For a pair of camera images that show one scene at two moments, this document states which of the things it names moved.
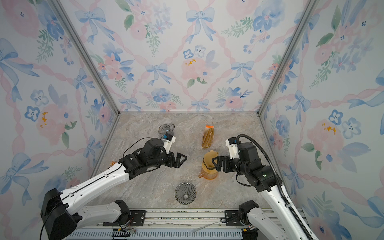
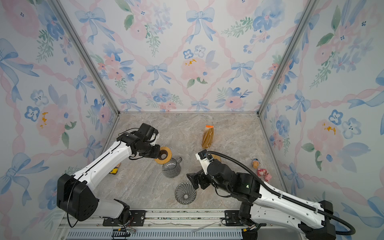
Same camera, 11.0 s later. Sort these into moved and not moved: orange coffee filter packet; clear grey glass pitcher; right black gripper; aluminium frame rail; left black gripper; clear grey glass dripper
Moved: right black gripper; left black gripper; clear grey glass pitcher
Not moved: clear grey glass dripper; aluminium frame rail; orange coffee filter packet
